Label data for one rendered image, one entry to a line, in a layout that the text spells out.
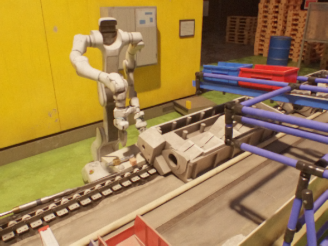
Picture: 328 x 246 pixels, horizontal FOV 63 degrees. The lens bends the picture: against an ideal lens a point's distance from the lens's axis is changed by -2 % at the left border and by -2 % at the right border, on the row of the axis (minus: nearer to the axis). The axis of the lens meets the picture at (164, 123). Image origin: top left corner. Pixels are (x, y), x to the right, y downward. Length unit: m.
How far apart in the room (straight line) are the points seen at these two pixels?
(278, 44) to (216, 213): 7.09
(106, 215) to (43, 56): 2.33
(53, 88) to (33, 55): 0.44
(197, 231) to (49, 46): 2.67
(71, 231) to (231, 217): 0.76
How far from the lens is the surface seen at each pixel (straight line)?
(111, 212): 1.45
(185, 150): 1.56
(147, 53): 3.77
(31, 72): 3.38
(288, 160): 1.01
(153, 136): 1.63
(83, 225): 1.41
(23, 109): 3.45
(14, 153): 3.61
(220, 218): 1.41
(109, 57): 2.10
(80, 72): 1.68
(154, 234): 1.14
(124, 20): 3.53
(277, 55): 8.25
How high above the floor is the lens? 1.71
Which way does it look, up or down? 24 degrees down
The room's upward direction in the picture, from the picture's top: straight up
